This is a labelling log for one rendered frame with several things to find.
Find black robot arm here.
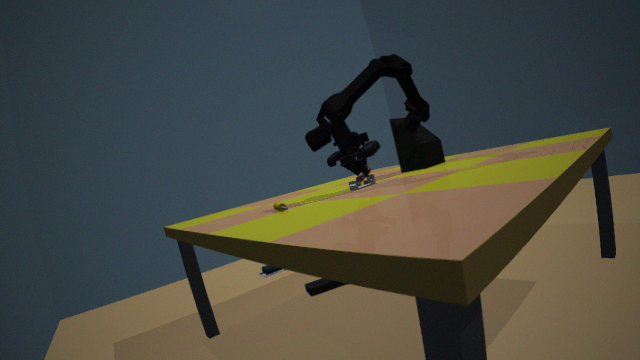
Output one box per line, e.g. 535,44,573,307
305,54,430,152

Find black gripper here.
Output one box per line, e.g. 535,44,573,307
327,131,381,177

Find red and silver battery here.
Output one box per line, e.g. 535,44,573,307
356,167,371,182

